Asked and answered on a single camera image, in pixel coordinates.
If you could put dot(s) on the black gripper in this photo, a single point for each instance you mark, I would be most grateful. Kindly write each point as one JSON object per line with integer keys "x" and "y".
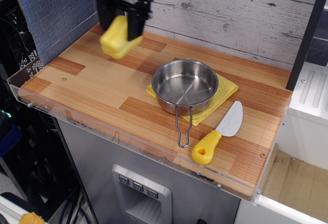
{"x": 138, "y": 11}

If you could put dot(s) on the yellow toy bell pepper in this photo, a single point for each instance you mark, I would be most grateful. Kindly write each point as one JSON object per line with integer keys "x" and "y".
{"x": 114, "y": 42}

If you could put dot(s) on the clear acrylic counter guard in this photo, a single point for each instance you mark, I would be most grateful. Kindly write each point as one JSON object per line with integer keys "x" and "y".
{"x": 107, "y": 97}

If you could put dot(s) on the blue fabric panel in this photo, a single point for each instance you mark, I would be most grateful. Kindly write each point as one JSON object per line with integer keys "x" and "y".
{"x": 56, "y": 24}

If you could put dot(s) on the yellow folded cloth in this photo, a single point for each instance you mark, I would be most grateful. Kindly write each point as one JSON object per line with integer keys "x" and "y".
{"x": 226, "y": 89}

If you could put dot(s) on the silver toy fridge cabinet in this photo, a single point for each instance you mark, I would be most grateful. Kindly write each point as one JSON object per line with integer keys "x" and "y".
{"x": 193, "y": 201}

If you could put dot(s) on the grey water dispenser panel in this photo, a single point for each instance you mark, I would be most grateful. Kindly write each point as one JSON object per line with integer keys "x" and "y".
{"x": 141, "y": 199}

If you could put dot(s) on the yellow object bottom corner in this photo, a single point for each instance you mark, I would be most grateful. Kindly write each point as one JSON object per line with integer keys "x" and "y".
{"x": 31, "y": 218}

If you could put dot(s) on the white toy sink unit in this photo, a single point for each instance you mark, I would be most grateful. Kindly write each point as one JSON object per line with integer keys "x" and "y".
{"x": 294, "y": 185}

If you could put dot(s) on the small steel pot with handle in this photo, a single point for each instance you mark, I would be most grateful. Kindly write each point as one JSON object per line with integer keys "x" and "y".
{"x": 184, "y": 87}

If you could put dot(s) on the toy knife yellow handle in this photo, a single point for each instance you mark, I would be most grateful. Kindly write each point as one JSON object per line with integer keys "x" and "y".
{"x": 203, "y": 151}

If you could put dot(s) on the black vertical post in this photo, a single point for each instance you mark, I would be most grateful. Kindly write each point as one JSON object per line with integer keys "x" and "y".
{"x": 305, "y": 44}

